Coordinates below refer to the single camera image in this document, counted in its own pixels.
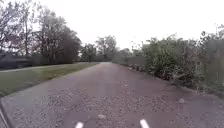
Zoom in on distant trees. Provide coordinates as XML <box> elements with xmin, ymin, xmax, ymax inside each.
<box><xmin>79</xmin><ymin>35</ymin><xmax>118</xmax><ymax>63</ymax></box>

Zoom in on grey asphalt path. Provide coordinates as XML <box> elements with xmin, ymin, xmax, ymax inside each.
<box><xmin>0</xmin><ymin>61</ymin><xmax>224</xmax><ymax>128</ymax></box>

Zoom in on grass strip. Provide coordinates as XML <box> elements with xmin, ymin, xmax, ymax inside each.
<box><xmin>0</xmin><ymin>61</ymin><xmax>100</xmax><ymax>98</ymax></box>

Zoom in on bushes along path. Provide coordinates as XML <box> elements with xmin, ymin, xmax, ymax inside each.
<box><xmin>112</xmin><ymin>24</ymin><xmax>224</xmax><ymax>96</ymax></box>

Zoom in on robot's own part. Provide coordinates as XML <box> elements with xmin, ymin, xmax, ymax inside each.
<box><xmin>139</xmin><ymin>118</ymin><xmax>151</xmax><ymax>128</ymax></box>
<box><xmin>74</xmin><ymin>121</ymin><xmax>85</xmax><ymax>128</ymax></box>

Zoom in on row of trees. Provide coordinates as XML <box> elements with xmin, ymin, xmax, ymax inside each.
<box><xmin>0</xmin><ymin>0</ymin><xmax>82</xmax><ymax>70</ymax></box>

